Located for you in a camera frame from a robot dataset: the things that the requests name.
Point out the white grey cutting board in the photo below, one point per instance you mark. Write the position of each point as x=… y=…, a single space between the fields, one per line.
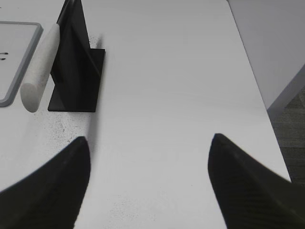
x=18 y=41

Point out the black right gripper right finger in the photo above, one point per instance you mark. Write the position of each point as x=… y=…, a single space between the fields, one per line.
x=250 y=195

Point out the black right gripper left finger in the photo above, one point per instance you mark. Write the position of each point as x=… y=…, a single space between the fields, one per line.
x=51 y=196

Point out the white handled cleaver knife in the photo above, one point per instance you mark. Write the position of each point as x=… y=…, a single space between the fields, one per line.
x=39 y=69

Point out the black knife stand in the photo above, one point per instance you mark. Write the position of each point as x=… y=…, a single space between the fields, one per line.
x=77 y=68

